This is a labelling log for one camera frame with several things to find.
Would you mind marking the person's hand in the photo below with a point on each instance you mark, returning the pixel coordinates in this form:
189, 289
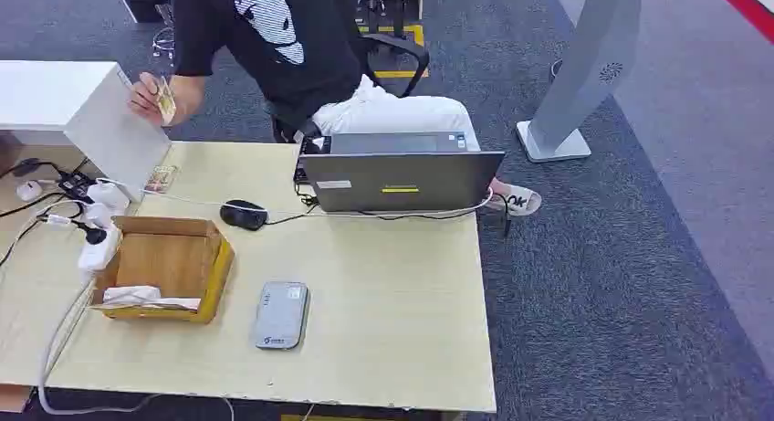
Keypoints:
145, 97

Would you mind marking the printed card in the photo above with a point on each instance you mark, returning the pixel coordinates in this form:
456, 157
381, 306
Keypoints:
161, 179
166, 103

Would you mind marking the white cabinet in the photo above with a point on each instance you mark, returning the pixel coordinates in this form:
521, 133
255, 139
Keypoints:
84, 116

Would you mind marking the black power adapter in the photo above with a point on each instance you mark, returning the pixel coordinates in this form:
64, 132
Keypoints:
75, 184

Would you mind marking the white power strip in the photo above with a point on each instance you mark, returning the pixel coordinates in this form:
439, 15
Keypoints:
101, 224

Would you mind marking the black plug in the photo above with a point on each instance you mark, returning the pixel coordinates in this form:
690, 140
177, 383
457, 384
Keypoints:
95, 235

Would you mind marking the white computer mouse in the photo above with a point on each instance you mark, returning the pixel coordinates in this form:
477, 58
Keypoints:
28, 190

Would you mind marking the person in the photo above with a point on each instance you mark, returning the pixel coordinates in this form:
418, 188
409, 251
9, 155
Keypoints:
290, 55

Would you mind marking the black computer mouse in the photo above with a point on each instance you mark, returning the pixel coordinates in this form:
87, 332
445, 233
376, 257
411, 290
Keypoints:
243, 215

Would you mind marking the wooden card box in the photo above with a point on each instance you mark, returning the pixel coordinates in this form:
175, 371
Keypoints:
166, 267

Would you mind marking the white tissue paper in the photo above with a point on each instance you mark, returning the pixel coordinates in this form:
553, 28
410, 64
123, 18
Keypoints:
142, 297

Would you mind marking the black office chair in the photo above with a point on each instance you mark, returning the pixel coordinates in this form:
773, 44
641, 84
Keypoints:
396, 52

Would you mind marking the grey card reader device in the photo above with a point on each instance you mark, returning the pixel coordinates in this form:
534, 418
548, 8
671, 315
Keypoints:
280, 315

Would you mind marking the grey laptop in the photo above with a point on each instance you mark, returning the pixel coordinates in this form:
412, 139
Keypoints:
399, 179

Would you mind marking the white slipper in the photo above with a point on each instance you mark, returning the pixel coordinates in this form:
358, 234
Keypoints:
520, 199

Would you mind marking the grey floor stand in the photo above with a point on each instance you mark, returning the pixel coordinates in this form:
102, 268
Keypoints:
574, 79

